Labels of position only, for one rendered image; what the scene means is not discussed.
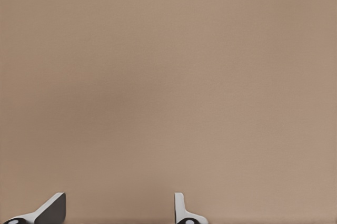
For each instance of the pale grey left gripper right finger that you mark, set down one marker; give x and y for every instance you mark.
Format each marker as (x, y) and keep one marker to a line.
(179, 206)

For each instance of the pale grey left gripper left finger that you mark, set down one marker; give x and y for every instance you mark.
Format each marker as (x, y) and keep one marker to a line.
(50, 209)

